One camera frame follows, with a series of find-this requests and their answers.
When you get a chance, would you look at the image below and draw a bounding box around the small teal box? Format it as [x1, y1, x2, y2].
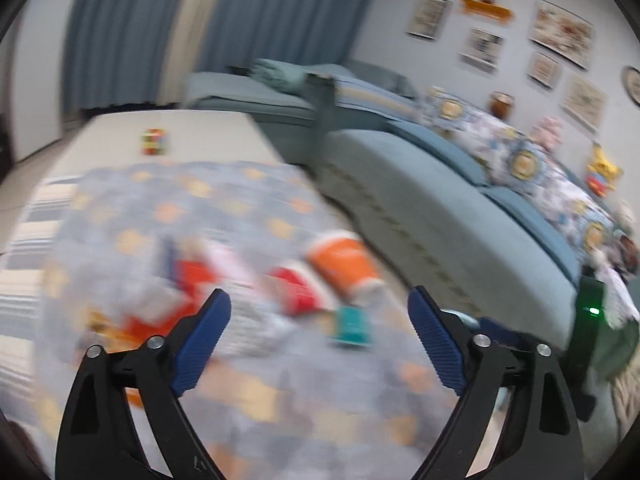
[332, 305, 374, 349]

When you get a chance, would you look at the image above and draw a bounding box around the red and blue packet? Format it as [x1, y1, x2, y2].
[159, 239, 221, 311]

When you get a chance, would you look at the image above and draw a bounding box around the white dotted wrapper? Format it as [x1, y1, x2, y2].
[220, 286, 296, 357]

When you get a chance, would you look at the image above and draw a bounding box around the colourful puzzle cube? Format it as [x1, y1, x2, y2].
[140, 127, 171, 157]

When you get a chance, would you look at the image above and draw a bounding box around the floral pillow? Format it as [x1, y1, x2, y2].
[425, 87, 506, 137]
[555, 180, 626, 267]
[492, 120, 571, 197]

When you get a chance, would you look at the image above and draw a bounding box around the orange snack packet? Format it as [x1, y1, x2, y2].
[80, 310, 171, 357]

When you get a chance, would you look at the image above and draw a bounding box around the orange paper cup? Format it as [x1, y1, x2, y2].
[305, 230, 388, 307]

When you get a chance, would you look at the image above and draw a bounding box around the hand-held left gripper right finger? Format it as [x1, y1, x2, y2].
[407, 286, 586, 480]

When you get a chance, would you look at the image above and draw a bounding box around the wide flower picture frame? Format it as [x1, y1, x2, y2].
[527, 0, 596, 70]

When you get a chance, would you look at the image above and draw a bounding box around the blue curtain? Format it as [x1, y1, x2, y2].
[62, 0, 196, 111]
[200, 0, 391, 75]

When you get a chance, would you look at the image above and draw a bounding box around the butterfly picture frame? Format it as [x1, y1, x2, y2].
[560, 74, 609, 134]

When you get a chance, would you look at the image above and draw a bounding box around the beige sheer curtain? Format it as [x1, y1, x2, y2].
[172, 0, 237, 107]

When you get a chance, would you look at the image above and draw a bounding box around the scale patterned tablecloth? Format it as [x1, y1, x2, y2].
[35, 160, 501, 480]

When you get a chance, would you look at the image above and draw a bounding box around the blue cushion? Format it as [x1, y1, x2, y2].
[387, 120, 491, 189]
[480, 185, 584, 281]

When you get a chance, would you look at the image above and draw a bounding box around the brown monkey plush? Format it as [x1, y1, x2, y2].
[490, 91, 516, 120]

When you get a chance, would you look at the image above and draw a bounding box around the orange wall shelf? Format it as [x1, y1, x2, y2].
[457, 0, 516, 24]

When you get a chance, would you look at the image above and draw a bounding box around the yellow plush toy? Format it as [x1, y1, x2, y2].
[585, 142, 624, 194]

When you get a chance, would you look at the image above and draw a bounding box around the red plastic bag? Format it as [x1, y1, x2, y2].
[267, 265, 327, 319]

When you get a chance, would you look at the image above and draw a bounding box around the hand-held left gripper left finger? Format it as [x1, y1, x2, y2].
[55, 287, 232, 480]

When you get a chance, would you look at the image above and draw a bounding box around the tall black picture frame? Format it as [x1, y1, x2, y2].
[406, 0, 453, 41]

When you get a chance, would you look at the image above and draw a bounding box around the crown picture frame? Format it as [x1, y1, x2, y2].
[526, 51, 564, 90]

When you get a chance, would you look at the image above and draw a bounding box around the round wall clock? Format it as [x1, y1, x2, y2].
[621, 66, 640, 109]

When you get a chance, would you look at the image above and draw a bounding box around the white collage picture frame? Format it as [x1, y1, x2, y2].
[459, 27, 505, 74]

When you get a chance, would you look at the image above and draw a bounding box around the pink pig plush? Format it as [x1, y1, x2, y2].
[532, 116, 564, 154]

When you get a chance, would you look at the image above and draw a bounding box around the teal folded blanket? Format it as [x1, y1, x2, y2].
[250, 57, 307, 94]

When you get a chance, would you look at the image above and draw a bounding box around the teal fabric sofa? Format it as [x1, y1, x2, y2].
[182, 60, 640, 466]

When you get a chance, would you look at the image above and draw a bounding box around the striped floor rug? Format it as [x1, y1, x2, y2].
[0, 180, 81, 411]

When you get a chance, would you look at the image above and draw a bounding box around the white teddy bear plush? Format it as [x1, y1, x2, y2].
[612, 200, 640, 241]

